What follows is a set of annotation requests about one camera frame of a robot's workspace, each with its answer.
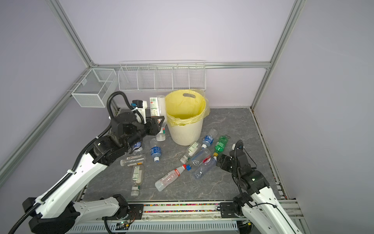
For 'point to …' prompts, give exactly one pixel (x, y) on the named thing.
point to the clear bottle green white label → (191, 150)
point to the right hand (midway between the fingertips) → (223, 159)
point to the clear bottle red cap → (167, 180)
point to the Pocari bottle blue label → (156, 149)
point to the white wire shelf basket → (162, 75)
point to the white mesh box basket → (96, 88)
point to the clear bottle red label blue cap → (199, 158)
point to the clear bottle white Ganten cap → (206, 168)
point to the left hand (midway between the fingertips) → (160, 120)
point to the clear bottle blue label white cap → (209, 138)
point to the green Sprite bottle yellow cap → (220, 145)
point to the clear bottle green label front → (138, 178)
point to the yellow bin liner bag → (185, 107)
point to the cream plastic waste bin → (187, 135)
